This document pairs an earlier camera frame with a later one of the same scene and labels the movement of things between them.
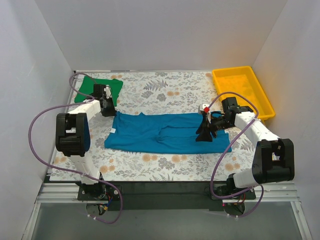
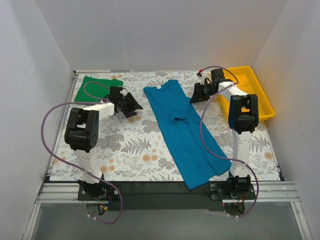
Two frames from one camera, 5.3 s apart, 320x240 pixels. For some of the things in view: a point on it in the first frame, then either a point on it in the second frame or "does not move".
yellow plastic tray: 243,80 does not move
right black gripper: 208,124 -> 200,91
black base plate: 164,195 does not move
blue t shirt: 174,133 -> 192,149
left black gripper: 109,107 -> 128,105
